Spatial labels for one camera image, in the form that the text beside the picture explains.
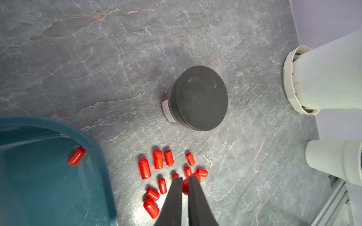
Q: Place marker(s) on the black cylindrical container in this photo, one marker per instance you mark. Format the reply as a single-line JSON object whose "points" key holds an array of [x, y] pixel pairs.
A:
{"points": [[196, 100]]}

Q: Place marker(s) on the red screw sleeve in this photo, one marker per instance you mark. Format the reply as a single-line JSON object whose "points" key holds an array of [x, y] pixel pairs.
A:
{"points": [[144, 168], [169, 158], [187, 171], [162, 186], [190, 159], [158, 159], [152, 194], [202, 172], [151, 207]]}

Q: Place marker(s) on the large potted green plant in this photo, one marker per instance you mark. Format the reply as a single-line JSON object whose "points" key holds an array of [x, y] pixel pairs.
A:
{"points": [[325, 78]]}

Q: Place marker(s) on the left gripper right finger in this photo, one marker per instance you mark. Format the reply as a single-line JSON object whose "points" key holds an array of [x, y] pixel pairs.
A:
{"points": [[199, 210]]}

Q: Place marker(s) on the teal plastic storage box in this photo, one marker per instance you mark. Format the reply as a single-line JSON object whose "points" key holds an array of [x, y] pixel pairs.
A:
{"points": [[39, 187]]}

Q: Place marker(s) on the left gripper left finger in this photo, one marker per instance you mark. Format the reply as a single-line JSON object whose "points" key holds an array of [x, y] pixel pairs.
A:
{"points": [[171, 213]]}

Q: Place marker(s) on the small potted succulent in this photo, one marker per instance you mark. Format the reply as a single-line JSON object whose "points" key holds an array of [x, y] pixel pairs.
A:
{"points": [[340, 158]]}

